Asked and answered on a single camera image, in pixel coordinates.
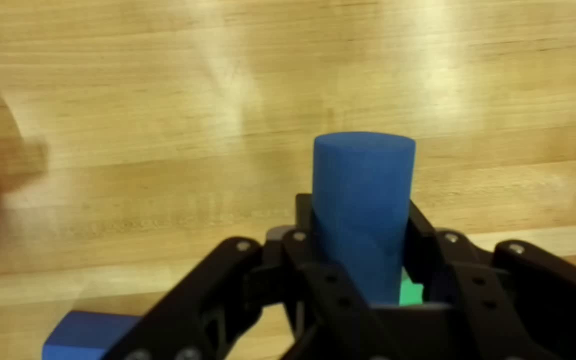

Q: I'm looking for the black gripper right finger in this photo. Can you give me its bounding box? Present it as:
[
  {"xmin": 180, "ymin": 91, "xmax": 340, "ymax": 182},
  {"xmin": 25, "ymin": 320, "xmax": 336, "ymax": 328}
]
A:
[{"xmin": 405, "ymin": 205, "xmax": 576, "ymax": 360}]

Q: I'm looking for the blue square block with hole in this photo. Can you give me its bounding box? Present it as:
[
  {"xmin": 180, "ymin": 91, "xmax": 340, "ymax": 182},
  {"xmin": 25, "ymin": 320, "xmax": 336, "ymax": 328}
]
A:
[{"xmin": 42, "ymin": 310, "xmax": 138, "ymax": 360}]

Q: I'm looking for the green foam block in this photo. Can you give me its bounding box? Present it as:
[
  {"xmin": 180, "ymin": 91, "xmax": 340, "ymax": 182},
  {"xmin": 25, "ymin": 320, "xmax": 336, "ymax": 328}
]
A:
[{"xmin": 401, "ymin": 273, "xmax": 425, "ymax": 307}]

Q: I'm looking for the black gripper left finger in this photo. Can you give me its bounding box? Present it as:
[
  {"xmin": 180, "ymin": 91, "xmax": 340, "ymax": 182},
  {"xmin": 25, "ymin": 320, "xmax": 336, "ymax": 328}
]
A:
[{"xmin": 104, "ymin": 230, "xmax": 383, "ymax": 360}]

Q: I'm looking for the blue cylinder foam toy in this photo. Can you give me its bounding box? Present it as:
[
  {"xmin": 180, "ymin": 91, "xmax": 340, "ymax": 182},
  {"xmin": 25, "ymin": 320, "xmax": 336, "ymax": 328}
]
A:
[{"xmin": 312, "ymin": 133, "xmax": 417, "ymax": 307}]

